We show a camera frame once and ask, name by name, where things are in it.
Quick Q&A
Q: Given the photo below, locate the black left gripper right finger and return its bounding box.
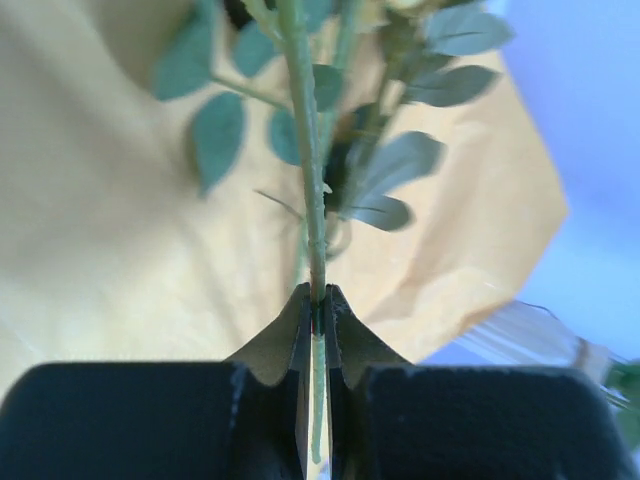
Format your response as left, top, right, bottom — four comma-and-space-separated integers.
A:
324, 285, 639, 480

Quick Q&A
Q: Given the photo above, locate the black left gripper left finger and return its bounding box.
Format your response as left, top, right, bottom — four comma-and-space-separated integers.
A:
1, 284, 310, 479

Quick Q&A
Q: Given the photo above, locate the orange wrapping paper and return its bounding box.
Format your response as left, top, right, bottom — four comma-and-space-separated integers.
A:
1, 1, 567, 388

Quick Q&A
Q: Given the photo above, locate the peach rose stem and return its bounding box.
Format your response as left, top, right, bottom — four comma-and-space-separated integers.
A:
152, 0, 351, 466

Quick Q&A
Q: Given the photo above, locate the pink yellow flower bouquet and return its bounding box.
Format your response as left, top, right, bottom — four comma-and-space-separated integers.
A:
304, 1, 512, 259

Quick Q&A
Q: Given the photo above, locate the white ribbed ceramic vase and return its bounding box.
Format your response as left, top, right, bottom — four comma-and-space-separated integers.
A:
455, 301, 639, 406

